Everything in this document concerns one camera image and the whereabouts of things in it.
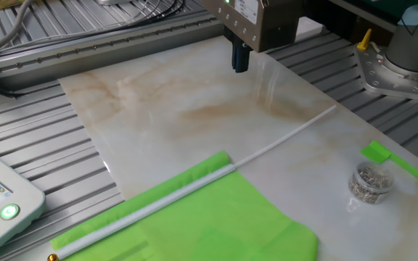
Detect thick grey hose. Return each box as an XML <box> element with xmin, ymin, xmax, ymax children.
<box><xmin>0</xmin><ymin>0</ymin><xmax>36</xmax><ymax>59</ymax></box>

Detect marble pattern table mat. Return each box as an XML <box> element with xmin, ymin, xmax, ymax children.
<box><xmin>58</xmin><ymin>34</ymin><xmax>418</xmax><ymax>261</ymax></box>

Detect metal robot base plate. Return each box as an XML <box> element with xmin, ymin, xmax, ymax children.
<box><xmin>353</xmin><ymin>45</ymin><xmax>418</xmax><ymax>104</ymax></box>

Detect grey metal gripper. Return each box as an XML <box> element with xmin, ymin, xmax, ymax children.
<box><xmin>200</xmin><ymin>0</ymin><xmax>305</xmax><ymax>74</ymax></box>

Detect green flag with white pole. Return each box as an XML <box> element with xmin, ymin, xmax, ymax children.
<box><xmin>47</xmin><ymin>104</ymin><xmax>337</xmax><ymax>261</ymax></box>

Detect yellow plastic cone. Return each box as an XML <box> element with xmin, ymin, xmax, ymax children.
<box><xmin>356</xmin><ymin>28</ymin><xmax>373</xmax><ymax>51</ymax></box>

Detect white teach pendant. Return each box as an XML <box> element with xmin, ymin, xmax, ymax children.
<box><xmin>0</xmin><ymin>143</ymin><xmax>46</xmax><ymax>261</ymax></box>

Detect black cable bundle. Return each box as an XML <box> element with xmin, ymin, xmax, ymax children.
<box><xmin>12</xmin><ymin>0</ymin><xmax>187</xmax><ymax>46</ymax></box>

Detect aluminium cable channel rail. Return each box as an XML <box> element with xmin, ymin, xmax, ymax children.
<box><xmin>0</xmin><ymin>14</ymin><xmax>228</xmax><ymax>91</ymax></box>

